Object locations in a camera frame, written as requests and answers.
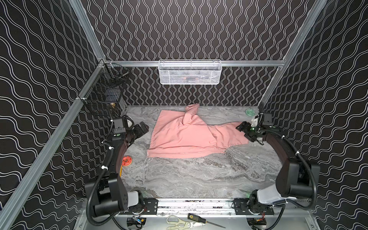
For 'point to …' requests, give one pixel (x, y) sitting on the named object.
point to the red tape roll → (126, 161)
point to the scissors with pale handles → (178, 224)
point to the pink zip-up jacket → (178, 134)
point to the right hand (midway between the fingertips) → (241, 131)
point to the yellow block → (120, 170)
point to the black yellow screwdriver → (198, 219)
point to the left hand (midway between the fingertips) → (147, 130)
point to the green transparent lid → (250, 112)
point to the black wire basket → (104, 93)
